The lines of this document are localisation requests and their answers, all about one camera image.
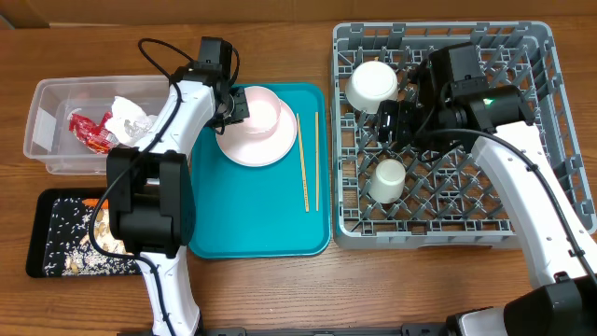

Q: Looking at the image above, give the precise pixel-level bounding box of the pink bowl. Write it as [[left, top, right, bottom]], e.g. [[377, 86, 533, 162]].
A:
[[240, 86, 281, 137]]

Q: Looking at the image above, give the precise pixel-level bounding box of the pink plate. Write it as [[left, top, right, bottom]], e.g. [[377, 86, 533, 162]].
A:
[[215, 101, 298, 167]]

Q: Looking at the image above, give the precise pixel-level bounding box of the white bowl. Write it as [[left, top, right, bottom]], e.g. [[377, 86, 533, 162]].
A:
[[345, 61, 398, 114]]

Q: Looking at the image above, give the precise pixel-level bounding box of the white cup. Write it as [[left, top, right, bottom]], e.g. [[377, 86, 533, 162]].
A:
[[368, 159, 406, 203]]

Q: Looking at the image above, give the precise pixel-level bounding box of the aluminium foil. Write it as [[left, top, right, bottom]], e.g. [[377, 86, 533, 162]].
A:
[[124, 115, 157, 147]]

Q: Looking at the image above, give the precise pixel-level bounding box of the red snack wrapper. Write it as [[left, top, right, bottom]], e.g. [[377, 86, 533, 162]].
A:
[[67, 109, 119, 154]]

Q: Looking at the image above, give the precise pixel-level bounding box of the orange carrot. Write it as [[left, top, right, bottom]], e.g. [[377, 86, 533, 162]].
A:
[[82, 199, 109, 209]]

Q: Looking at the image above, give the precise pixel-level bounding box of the pile of rice and peanuts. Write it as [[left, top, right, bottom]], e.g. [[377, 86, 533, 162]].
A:
[[42, 197, 139, 277]]

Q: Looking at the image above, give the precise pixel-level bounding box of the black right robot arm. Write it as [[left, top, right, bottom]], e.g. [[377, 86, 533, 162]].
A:
[[376, 42, 596, 336]]

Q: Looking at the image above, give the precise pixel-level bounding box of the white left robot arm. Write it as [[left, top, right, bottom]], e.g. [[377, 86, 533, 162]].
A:
[[100, 37, 249, 335]]

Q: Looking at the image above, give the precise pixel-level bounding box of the grey dishwasher rack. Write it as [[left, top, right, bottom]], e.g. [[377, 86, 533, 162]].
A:
[[331, 21, 596, 249]]

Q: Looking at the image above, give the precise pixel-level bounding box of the teal plastic tray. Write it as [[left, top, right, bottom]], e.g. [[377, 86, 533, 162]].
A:
[[188, 83, 331, 259]]

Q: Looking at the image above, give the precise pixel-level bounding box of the clear plastic bin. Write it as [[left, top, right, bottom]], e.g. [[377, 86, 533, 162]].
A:
[[23, 76, 169, 175]]

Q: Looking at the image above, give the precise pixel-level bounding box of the black tray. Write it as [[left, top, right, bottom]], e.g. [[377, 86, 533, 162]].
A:
[[25, 187, 141, 279]]

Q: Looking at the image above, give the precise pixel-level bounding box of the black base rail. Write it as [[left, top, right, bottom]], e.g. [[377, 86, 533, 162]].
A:
[[116, 321, 449, 336]]

